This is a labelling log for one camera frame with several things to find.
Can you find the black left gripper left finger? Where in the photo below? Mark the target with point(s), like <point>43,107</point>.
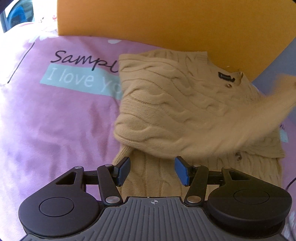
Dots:
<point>110,177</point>

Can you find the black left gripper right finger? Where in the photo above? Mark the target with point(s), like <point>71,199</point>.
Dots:
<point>194,177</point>

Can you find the beige cable-knit sweater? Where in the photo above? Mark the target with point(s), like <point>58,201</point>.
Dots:
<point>180,104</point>

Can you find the pink printed bed sheet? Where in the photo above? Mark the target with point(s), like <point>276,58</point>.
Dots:
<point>60,98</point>

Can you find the grey headboard panel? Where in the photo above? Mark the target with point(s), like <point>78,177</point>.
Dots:
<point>283,64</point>

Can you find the orange headboard panel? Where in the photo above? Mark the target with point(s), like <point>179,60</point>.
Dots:
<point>237,35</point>

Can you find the white washing machine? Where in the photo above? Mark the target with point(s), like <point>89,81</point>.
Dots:
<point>15,12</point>

